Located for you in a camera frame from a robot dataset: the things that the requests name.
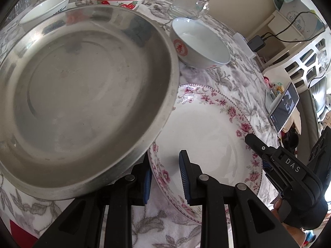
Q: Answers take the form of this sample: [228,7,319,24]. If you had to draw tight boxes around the pink floral round plate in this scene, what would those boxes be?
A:
[149,84,262,223]

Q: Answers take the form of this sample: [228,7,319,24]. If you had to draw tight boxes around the stainless steel round plate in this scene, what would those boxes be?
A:
[1,5,179,200]

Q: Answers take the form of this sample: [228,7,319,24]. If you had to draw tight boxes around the pale blue round bowl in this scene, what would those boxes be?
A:
[170,17,231,69]

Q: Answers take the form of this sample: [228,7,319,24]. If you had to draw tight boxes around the small white square bowl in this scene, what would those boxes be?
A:
[20,0,69,30]

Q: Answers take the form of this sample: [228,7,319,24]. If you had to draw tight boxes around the person right hand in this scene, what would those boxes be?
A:
[271,197,306,247]

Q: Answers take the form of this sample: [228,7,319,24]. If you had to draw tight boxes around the dark brown fuzzy item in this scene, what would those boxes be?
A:
[281,123,299,155]

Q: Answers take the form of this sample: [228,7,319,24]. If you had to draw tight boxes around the smartphone on stand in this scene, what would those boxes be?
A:
[269,82,299,133]

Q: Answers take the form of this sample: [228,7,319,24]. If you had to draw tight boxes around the white phone stand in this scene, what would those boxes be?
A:
[265,90,280,113]

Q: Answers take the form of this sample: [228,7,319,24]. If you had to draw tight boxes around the white lattice chair back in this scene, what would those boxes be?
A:
[263,29,330,93]

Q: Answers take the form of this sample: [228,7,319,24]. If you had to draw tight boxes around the white power strip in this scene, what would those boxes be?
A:
[233,32,256,59]

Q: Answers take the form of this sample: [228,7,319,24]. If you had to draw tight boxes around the black charger plug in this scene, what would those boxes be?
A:
[247,35,266,52]

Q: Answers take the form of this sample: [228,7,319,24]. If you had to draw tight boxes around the white wooden shelf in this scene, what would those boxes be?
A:
[245,7,327,68]

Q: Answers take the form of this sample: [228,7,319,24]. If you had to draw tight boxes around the clear glass mug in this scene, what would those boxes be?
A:
[168,0,210,20]

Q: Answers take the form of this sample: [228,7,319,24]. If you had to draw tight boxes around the small clear glass cups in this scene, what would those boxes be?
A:
[6,0,36,21]

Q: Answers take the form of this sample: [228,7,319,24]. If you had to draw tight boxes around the black charger cable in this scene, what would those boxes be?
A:
[260,11,331,43]

